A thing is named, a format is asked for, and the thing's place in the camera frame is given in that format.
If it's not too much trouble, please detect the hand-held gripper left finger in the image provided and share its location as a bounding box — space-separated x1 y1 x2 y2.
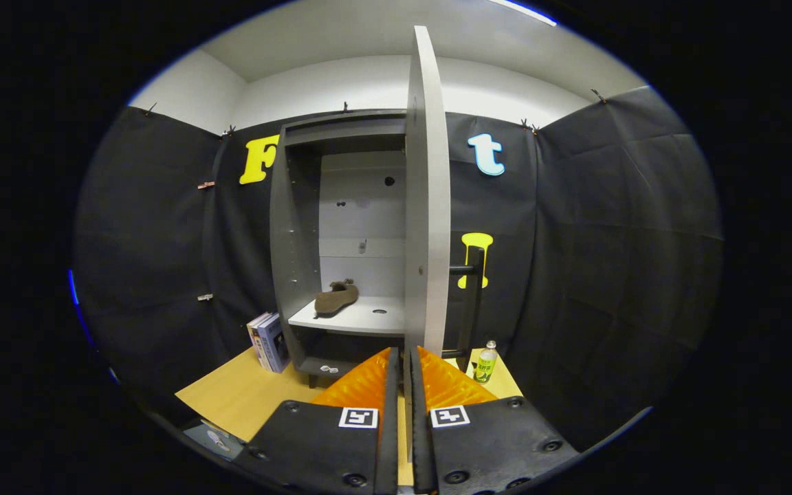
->
231 347 400 495

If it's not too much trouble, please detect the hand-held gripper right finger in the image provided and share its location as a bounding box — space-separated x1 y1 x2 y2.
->
410 346 581 495

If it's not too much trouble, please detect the brown fuzzy shoe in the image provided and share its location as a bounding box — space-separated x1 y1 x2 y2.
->
313 278 360 318

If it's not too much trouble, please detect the black door handle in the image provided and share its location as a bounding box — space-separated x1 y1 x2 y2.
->
448 246 487 375

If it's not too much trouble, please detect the grey shoe cabinet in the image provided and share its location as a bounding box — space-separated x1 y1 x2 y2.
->
269 109 410 389

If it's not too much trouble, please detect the green drink bottle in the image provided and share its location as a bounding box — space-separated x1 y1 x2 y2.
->
473 340 498 384

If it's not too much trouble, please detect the blue book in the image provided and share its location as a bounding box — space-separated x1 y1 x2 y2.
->
256 313 292 374

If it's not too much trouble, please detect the grey booklet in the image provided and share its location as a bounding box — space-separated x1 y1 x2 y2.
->
183 421 245 460

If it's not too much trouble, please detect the black backdrop cloth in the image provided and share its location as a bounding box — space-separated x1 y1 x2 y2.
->
73 86 725 454

